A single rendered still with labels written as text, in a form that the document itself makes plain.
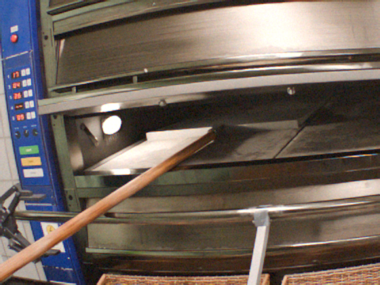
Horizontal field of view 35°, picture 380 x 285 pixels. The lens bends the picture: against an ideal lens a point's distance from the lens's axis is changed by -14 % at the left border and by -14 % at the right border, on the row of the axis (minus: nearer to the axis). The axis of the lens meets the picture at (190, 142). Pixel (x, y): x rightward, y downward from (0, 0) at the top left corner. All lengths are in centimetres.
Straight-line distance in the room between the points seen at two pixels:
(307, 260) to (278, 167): 30
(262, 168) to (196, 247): 30
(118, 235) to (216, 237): 32
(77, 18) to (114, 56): 19
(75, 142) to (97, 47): 32
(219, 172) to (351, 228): 43
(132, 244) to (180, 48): 60
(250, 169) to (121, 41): 51
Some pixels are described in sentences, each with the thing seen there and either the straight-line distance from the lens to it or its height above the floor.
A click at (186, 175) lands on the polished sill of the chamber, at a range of 188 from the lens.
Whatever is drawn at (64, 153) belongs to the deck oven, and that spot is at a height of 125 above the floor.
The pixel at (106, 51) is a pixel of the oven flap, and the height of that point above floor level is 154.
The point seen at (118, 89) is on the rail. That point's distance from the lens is 176.
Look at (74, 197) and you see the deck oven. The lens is 208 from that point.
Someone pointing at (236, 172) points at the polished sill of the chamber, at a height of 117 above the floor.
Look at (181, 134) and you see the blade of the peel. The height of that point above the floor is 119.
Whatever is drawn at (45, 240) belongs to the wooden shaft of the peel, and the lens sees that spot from 135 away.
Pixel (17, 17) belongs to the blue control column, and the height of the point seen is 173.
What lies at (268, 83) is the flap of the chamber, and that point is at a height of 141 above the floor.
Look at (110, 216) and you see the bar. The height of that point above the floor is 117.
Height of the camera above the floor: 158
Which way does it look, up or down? 10 degrees down
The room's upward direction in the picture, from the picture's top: 9 degrees counter-clockwise
